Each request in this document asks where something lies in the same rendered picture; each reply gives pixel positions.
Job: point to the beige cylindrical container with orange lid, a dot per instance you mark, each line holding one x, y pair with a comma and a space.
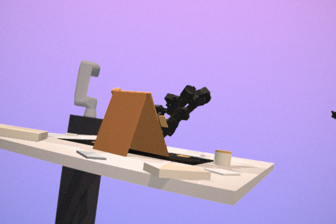
222, 158

